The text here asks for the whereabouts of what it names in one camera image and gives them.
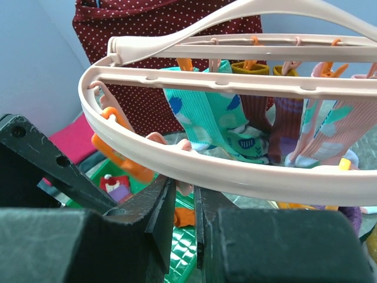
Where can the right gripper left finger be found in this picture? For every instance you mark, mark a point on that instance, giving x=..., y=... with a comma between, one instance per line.
x=37, y=245

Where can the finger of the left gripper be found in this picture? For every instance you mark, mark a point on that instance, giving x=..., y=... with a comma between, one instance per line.
x=27, y=157

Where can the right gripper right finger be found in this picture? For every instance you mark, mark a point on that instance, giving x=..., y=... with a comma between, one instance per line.
x=269, y=245

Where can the maroon yellow striped sock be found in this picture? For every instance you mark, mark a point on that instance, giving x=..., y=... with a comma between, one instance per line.
x=354, y=215

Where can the pink round clip hanger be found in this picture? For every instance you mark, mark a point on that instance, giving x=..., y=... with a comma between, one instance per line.
x=203, y=79

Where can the folded pink cloth stack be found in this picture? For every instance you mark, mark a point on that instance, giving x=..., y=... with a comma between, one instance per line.
x=75, y=140

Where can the orange sock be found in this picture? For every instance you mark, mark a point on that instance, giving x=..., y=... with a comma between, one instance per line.
x=184, y=217

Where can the red sock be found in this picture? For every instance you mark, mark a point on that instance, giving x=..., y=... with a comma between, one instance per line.
x=116, y=184

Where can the maroon purple hanging sock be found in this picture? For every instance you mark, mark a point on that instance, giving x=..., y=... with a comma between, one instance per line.
x=255, y=107

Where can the teal patterned hanging sock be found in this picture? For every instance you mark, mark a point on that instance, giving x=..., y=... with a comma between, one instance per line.
x=192, y=111

